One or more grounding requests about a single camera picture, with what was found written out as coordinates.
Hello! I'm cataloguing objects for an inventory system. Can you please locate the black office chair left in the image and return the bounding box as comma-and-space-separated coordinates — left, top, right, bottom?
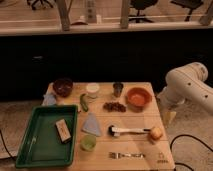
26, 0, 53, 10

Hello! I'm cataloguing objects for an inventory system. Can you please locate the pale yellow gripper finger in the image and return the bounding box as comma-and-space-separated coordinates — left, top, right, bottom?
164, 111, 176, 127

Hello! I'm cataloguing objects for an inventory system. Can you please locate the light blue folded cloth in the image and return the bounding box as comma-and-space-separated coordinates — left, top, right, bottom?
42, 93, 56, 106

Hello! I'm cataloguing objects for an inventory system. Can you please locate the wooden block in tray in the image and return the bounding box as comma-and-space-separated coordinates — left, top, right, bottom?
55, 119, 71, 143

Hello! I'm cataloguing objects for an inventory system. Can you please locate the white plastic cup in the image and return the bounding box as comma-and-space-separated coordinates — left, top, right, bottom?
86, 83, 100, 98

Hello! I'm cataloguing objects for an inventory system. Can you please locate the dark red bowl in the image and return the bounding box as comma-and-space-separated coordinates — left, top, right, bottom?
53, 78, 73, 97

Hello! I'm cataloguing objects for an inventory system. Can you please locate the small metal cup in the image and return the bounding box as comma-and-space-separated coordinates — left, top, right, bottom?
113, 82, 124, 97

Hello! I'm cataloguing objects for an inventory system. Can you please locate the green plastic cup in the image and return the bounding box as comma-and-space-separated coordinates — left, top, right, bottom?
80, 135, 96, 151

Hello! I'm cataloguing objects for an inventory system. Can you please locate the black cable left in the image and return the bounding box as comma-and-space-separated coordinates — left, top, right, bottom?
0, 129, 17, 161

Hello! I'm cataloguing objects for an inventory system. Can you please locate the green plastic tray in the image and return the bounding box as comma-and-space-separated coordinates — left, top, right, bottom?
15, 105, 78, 168

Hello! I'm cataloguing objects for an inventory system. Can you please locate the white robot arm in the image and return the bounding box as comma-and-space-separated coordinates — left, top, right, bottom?
157, 62, 213, 127

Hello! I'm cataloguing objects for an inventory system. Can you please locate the black cable right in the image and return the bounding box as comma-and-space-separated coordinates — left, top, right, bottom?
169, 133, 213, 171

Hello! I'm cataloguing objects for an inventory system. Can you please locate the black office chair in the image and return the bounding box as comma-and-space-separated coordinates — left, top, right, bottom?
129, 0, 158, 23
26, 0, 53, 10

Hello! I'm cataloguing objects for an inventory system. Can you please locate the grey triangular cloth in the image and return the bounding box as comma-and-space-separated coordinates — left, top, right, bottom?
81, 113, 102, 137

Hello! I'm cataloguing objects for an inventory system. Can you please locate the orange bowl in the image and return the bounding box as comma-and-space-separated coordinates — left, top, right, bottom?
126, 87, 152, 107

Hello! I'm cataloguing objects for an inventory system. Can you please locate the silver metal fork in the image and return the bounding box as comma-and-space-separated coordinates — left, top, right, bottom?
109, 152, 145, 159

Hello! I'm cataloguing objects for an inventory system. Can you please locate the dark purple grape bunch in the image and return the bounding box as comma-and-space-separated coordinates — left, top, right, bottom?
103, 102, 126, 112

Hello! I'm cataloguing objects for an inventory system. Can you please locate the black cable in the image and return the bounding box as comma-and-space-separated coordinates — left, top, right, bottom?
169, 133, 213, 171
0, 129, 17, 161

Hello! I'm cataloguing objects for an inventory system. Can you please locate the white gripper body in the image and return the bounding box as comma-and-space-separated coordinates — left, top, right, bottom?
157, 87, 185, 117

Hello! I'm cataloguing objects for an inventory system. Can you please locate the green cucumber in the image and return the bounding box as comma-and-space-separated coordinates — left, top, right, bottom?
80, 94, 89, 112

